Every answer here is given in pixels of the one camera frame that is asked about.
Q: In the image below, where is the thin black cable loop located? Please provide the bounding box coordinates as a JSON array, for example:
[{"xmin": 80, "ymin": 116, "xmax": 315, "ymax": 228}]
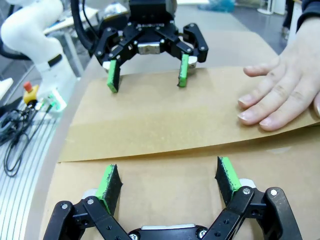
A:
[{"xmin": 3, "ymin": 104, "xmax": 61, "ymax": 178}]

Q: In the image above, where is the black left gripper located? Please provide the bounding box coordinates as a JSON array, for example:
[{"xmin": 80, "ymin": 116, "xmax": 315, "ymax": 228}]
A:
[{"xmin": 95, "ymin": 0, "xmax": 210, "ymax": 94}]

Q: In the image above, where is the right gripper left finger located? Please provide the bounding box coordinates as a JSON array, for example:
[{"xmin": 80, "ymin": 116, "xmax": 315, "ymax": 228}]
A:
[{"xmin": 42, "ymin": 164, "xmax": 132, "ymax": 240}]

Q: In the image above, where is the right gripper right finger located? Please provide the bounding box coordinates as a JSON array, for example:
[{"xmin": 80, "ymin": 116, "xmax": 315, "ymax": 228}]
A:
[{"xmin": 204, "ymin": 156, "xmax": 305, "ymax": 240}]

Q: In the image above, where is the yellow red emergency stop button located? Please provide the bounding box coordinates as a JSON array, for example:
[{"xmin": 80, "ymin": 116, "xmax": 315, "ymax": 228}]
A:
[{"xmin": 22, "ymin": 81, "xmax": 40, "ymax": 106}]

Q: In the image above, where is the person's right forearm navy sleeve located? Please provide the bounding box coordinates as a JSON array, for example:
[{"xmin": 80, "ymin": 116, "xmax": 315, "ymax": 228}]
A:
[{"xmin": 296, "ymin": 0, "xmax": 320, "ymax": 33}]

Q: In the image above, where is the grooved aluminium base plate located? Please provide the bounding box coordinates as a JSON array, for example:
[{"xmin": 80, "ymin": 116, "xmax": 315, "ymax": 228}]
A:
[{"xmin": 0, "ymin": 119, "xmax": 59, "ymax": 240}]

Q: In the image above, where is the background person in dark clothes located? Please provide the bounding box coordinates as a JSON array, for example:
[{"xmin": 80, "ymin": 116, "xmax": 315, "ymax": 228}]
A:
[{"xmin": 282, "ymin": 0, "xmax": 301, "ymax": 41}]

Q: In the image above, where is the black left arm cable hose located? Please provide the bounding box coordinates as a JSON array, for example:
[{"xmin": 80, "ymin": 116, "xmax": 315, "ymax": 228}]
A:
[{"xmin": 70, "ymin": 0, "xmax": 101, "ymax": 55}]

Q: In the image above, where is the white stand base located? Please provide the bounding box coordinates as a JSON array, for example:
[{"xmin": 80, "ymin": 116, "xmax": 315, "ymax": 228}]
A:
[{"xmin": 257, "ymin": 0, "xmax": 286, "ymax": 16}]

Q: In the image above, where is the teal plastic bag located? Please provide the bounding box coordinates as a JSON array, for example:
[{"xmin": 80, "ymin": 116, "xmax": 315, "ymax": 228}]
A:
[{"xmin": 198, "ymin": 0, "xmax": 236, "ymax": 12}]

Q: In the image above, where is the brown cardboard box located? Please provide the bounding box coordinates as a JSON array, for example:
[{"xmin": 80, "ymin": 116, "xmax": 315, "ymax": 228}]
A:
[{"xmin": 41, "ymin": 66, "xmax": 320, "ymax": 240}]

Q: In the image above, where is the black cable bundle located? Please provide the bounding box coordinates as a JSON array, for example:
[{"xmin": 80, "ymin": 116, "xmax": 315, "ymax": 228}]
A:
[{"xmin": 0, "ymin": 99, "xmax": 28, "ymax": 146}]

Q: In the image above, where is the white table with grey legs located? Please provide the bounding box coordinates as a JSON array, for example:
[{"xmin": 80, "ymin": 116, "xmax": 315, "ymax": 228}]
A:
[{"xmin": 43, "ymin": 9, "xmax": 126, "ymax": 78}]

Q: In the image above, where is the person's right hand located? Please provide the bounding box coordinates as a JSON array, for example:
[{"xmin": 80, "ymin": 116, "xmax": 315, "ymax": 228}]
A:
[{"xmin": 236, "ymin": 16, "xmax": 320, "ymax": 133}]

